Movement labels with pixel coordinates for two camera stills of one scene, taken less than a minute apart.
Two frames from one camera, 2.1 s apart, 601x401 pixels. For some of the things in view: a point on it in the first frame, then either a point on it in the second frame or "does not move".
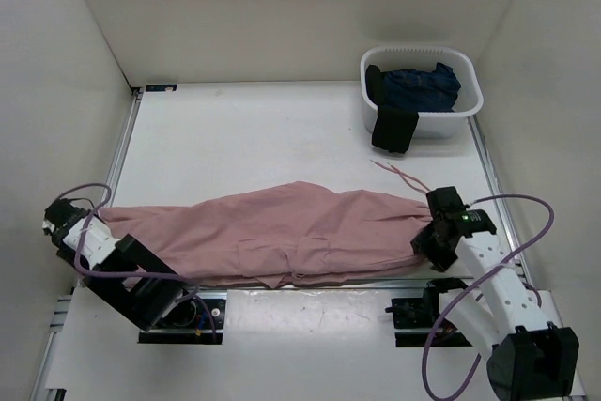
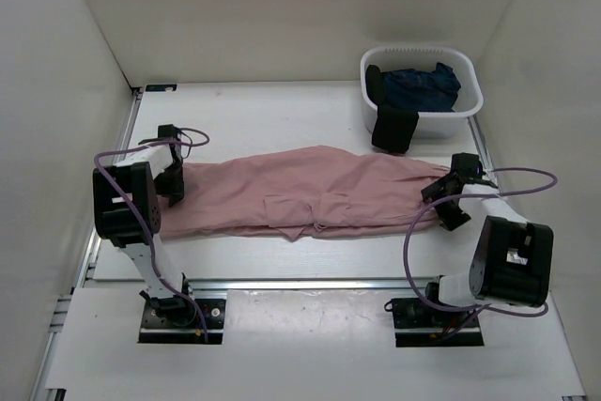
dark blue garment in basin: [433, 91] does not move
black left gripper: [66, 256] to [175, 191]
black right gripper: [442, 261] to [452, 219]
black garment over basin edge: [393, 128] does not move
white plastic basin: [432, 125] does not move
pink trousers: [285, 236] to [301, 192]
